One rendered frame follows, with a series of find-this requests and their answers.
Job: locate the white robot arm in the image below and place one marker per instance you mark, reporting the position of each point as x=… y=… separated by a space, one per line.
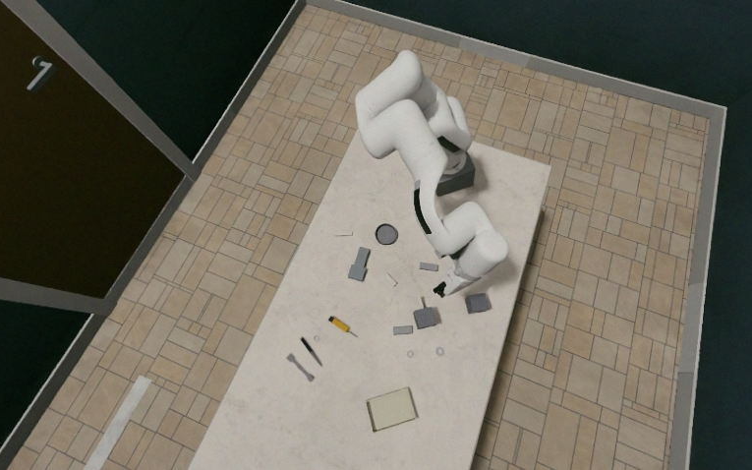
x=431 y=126

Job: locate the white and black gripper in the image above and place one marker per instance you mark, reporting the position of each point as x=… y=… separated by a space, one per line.
x=450 y=283

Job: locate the yellow screwdriver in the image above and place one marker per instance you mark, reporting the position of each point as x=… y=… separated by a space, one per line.
x=339 y=324

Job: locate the grey combination wrench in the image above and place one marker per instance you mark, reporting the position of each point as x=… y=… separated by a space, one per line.
x=291 y=358

